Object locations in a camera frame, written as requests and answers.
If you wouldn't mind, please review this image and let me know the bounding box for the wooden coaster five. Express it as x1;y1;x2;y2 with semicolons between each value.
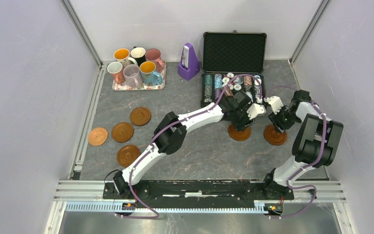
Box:
263;124;287;146

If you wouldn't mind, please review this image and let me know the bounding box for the wooden coaster four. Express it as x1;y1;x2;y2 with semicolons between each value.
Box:
130;107;151;126

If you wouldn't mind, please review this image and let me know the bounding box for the wooden coaster one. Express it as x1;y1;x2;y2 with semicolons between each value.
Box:
116;144;141;168

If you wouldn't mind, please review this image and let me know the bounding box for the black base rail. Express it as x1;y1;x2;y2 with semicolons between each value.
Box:
102;180;294;209

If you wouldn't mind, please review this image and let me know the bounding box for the black poker chip case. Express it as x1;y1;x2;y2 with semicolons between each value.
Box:
201;32;267;107

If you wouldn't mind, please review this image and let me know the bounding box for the black mug white inside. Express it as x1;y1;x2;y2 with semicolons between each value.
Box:
130;46;146;66

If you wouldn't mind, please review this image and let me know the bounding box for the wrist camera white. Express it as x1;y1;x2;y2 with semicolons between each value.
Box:
246;103;266;120
263;96;284;115

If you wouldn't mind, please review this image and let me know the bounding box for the lilac mug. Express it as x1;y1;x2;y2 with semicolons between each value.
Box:
123;64;143;89

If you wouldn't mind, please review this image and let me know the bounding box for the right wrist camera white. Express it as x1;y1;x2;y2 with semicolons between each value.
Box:
263;96;284;115

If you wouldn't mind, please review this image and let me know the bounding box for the wooden coaster three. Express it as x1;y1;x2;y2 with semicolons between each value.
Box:
112;122;134;143

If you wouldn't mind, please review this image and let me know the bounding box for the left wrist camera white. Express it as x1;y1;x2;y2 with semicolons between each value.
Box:
246;103;266;120

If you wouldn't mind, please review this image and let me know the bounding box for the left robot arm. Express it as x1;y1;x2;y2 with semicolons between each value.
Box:
113;91;257;199

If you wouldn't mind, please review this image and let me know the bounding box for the purple poker chip stack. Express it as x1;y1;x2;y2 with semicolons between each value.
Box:
214;88;223;101

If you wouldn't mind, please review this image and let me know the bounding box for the woven rattan coaster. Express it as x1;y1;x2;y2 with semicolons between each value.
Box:
88;127;108;146

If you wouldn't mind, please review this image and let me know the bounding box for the pink mug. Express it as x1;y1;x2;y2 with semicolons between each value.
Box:
145;48;164;72

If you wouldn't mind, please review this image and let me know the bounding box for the teal poker chip stack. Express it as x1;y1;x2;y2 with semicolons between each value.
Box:
204;75;213;103

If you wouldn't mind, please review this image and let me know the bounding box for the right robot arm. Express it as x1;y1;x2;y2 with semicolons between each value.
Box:
262;90;343;199

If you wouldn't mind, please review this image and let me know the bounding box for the white mug orange inside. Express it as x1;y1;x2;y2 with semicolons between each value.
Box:
113;48;138;67

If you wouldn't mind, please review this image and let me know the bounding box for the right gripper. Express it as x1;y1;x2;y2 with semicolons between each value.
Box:
267;105;299;134

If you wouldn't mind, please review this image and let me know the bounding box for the wooden coaster two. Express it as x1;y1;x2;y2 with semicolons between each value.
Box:
227;124;251;141

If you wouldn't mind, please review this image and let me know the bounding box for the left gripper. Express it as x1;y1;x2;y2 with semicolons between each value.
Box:
230;105;255;132

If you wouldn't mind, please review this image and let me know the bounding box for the salmon mug white inside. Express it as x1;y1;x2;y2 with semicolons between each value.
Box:
107;61;125;84

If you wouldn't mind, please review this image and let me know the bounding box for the purple metronome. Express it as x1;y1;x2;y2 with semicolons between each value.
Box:
177;43;200;81

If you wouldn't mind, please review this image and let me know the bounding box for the blue mug orange inside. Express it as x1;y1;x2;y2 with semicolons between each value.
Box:
140;61;163;86

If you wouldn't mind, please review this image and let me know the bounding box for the floral tray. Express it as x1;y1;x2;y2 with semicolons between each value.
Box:
112;61;167;91

